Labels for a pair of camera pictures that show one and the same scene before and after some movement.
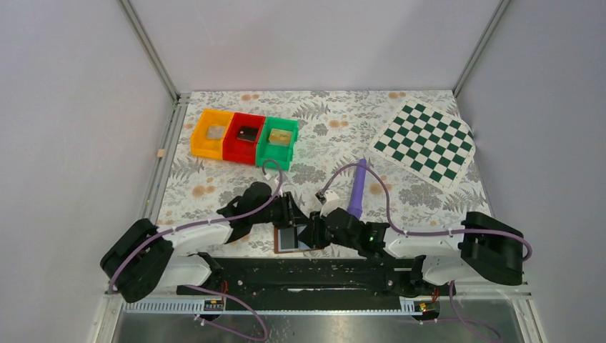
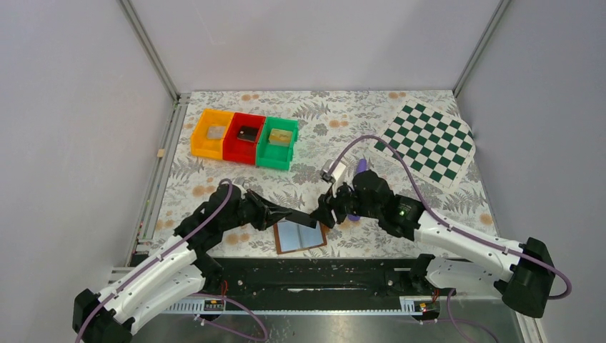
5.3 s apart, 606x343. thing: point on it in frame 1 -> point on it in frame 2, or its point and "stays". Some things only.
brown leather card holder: (286, 240) stays
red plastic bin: (241, 151) stays
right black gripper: (311, 235) -> (326, 205)
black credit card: (247, 133) stays
